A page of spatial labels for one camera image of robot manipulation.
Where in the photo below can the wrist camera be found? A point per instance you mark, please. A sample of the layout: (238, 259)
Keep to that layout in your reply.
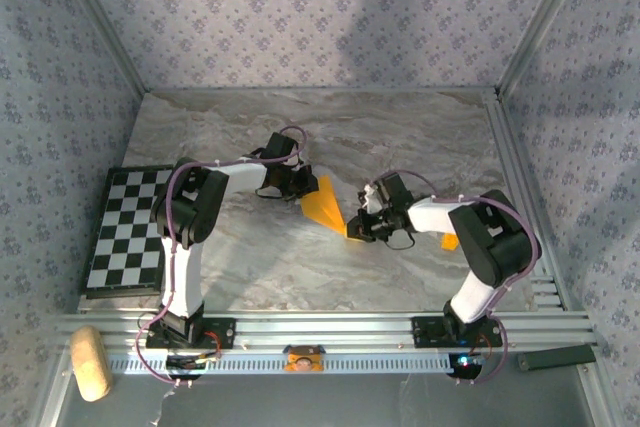
(371, 199)
(300, 164)

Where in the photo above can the aluminium front rail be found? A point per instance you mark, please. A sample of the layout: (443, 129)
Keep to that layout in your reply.
(325, 329)

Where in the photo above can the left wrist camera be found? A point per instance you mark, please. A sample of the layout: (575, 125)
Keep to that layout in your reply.
(300, 164)

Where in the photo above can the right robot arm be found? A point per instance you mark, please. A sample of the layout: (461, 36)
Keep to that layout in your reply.
(430, 214)

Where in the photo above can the orange paper sheet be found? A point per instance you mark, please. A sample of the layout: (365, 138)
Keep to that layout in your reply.
(325, 207)

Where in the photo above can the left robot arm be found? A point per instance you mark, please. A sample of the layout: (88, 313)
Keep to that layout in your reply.
(185, 277)

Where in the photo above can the small orange block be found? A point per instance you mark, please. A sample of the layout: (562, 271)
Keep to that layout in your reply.
(448, 243)

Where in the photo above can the black white checkerboard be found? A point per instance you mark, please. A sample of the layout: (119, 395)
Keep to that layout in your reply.
(130, 232)

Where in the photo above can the circuit board with status light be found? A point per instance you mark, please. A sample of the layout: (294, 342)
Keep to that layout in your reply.
(467, 363)

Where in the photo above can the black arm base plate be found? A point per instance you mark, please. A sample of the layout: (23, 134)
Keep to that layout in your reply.
(427, 332)
(220, 333)

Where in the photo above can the aluminium frame post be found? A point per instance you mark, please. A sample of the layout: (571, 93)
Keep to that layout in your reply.
(104, 22)
(541, 22)

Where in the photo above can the black bar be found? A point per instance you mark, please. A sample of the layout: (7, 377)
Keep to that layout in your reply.
(555, 358)

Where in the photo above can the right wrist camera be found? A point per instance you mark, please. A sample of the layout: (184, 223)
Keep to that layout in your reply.
(371, 199)

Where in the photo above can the aluminium side rail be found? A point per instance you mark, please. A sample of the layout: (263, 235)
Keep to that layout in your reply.
(505, 147)

